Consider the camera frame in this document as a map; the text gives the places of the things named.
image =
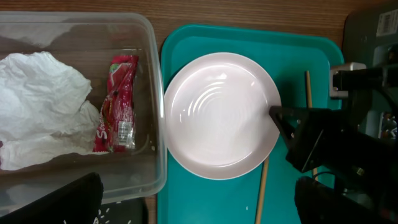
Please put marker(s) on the white napkin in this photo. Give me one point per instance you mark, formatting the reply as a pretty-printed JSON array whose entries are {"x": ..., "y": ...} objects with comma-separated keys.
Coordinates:
[{"x": 44, "y": 111}]

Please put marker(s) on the wooden chopstick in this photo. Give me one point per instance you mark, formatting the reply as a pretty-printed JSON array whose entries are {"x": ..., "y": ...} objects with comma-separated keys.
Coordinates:
[
  {"x": 310, "y": 105},
  {"x": 262, "y": 189}
]

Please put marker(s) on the rice leftovers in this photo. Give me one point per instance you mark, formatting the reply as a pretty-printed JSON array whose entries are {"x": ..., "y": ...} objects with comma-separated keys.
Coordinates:
[{"x": 111, "y": 213}]

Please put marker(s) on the black plastic tray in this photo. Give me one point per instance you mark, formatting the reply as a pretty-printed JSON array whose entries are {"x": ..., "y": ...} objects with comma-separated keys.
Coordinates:
[{"x": 133, "y": 211}]

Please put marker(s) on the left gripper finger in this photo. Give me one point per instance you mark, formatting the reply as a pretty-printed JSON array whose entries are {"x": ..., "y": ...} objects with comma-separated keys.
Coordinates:
[{"x": 76, "y": 202}]

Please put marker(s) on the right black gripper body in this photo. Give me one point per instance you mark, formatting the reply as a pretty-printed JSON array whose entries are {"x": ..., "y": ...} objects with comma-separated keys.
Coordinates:
[{"x": 336, "y": 142}]

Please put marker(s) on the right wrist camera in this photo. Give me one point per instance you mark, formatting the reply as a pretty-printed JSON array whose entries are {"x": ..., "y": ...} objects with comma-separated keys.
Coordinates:
[{"x": 344, "y": 78}]

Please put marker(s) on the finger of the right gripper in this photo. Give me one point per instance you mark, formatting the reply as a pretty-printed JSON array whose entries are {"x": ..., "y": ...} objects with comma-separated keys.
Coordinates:
[{"x": 292, "y": 125}]

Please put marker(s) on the clear plastic waste bin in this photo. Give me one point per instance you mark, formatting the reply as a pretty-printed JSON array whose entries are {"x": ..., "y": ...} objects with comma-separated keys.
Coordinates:
[{"x": 88, "y": 41}]

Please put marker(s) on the red snack wrapper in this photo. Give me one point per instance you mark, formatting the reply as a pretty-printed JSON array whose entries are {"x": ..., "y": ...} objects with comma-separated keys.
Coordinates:
[{"x": 116, "y": 130}]

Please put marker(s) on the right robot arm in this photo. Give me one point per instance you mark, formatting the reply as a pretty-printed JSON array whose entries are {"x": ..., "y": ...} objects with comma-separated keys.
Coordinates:
[{"x": 345, "y": 203}]

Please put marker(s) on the large white plate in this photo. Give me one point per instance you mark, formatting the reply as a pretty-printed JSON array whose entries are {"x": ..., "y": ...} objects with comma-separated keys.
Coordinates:
[{"x": 217, "y": 116}]

